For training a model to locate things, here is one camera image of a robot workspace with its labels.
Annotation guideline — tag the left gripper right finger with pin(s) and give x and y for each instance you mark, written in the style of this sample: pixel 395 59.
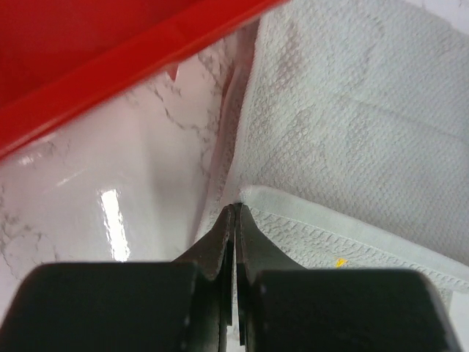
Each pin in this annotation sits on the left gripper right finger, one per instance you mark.
pixel 255 253

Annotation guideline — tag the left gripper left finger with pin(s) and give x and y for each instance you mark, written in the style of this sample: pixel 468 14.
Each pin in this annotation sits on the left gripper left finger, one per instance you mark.
pixel 210 299

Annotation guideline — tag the grey towel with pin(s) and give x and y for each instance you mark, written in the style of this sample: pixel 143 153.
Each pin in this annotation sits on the grey towel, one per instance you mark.
pixel 345 132

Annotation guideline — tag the red plastic bin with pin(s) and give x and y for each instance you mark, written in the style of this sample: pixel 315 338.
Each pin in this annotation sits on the red plastic bin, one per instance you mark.
pixel 60 58

